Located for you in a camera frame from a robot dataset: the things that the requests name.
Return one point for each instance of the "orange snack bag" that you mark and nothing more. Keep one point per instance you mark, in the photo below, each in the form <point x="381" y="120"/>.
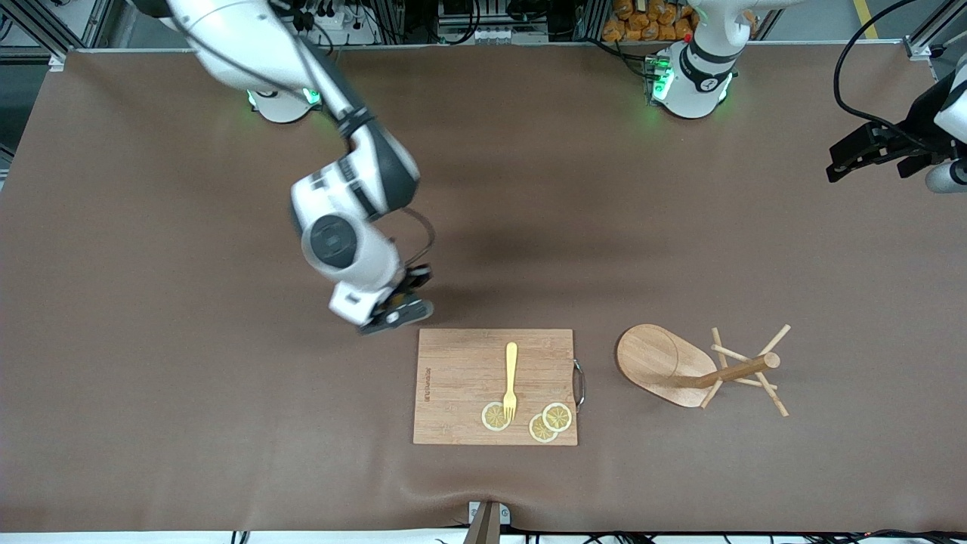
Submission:
<point x="642" y="26"/>

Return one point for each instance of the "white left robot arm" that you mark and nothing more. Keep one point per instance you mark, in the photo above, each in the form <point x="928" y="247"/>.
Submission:
<point x="691" y="83"/>

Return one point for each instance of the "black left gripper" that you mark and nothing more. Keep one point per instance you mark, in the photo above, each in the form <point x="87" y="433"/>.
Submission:
<point x="909" y="128"/>

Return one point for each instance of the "wooden cutting board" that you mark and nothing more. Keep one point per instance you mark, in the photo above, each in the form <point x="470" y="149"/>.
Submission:
<point x="453" y="378"/>

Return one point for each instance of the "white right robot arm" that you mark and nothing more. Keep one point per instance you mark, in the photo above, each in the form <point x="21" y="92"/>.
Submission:
<point x="355" y="249"/>

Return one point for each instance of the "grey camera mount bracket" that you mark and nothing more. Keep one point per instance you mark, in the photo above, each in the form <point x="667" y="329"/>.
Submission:
<point x="487" y="529"/>

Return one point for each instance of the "white power strip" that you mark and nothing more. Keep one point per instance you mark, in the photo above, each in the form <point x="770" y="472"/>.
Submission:
<point x="355" y="30"/>

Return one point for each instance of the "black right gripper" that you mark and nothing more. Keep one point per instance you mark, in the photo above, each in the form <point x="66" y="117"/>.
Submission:
<point x="415" y="276"/>

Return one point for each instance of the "lemon slice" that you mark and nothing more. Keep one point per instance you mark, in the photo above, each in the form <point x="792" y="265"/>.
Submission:
<point x="539" y="432"/>
<point x="491" y="419"/>
<point x="559" y="415"/>

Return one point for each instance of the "yellow plastic fork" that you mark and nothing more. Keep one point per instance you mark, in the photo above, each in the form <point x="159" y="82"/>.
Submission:
<point x="511" y="370"/>

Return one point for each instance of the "wooden mug rack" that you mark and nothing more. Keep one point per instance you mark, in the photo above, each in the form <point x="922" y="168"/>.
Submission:
<point x="650" y="363"/>

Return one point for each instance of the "aluminium frame post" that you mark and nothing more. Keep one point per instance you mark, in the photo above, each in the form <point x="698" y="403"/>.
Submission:
<point x="98" y="19"/>
<point x="925" y="41"/>

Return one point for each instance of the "brown table mat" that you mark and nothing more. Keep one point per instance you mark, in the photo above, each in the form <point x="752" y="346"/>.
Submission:
<point x="151" y="378"/>

